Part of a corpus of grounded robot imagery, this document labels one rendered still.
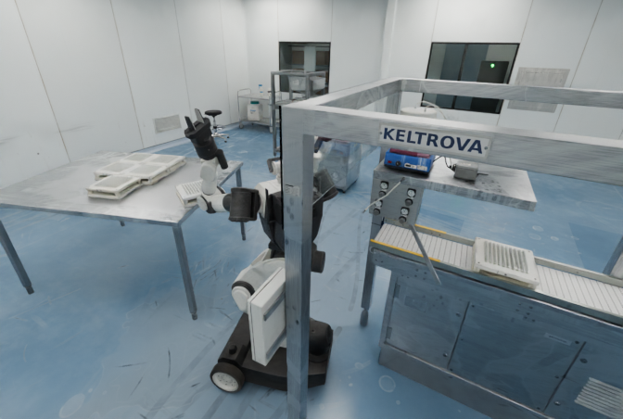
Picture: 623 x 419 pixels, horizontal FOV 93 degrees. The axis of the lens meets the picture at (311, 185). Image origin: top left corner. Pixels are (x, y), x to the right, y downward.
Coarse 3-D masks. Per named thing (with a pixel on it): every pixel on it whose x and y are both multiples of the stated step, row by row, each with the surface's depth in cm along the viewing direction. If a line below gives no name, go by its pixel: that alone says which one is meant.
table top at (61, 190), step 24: (72, 168) 254; (96, 168) 256; (192, 168) 261; (0, 192) 211; (24, 192) 212; (48, 192) 213; (72, 192) 213; (144, 192) 216; (168, 192) 217; (96, 216) 188; (120, 216) 185; (144, 216) 186; (168, 216) 186
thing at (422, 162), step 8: (392, 152) 134; (400, 152) 131; (408, 152) 130; (416, 152) 129; (384, 160) 136; (392, 160) 133; (400, 160) 132; (408, 160) 130; (416, 160) 129; (424, 160) 127; (432, 160) 131; (400, 168) 133; (408, 168) 131; (416, 168) 129; (424, 168) 128
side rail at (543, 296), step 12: (396, 252) 148; (432, 264) 141; (444, 264) 138; (468, 276) 134; (480, 276) 132; (492, 276) 130; (516, 288) 126; (528, 288) 124; (552, 300) 121; (564, 300) 119; (588, 312) 116; (600, 312) 114; (612, 312) 114
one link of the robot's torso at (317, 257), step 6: (270, 246) 150; (312, 246) 156; (312, 252) 152; (318, 252) 153; (324, 252) 156; (270, 258) 156; (312, 258) 150; (318, 258) 151; (324, 258) 158; (312, 264) 150; (318, 264) 150; (312, 270) 152; (318, 270) 151
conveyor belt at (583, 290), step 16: (384, 224) 175; (384, 240) 160; (400, 240) 160; (432, 240) 161; (448, 240) 161; (432, 256) 148; (448, 256) 148; (464, 256) 149; (544, 272) 139; (560, 272) 140; (544, 288) 129; (560, 288) 130; (576, 288) 130; (592, 288) 130; (608, 288) 130; (592, 304) 122; (608, 304) 122
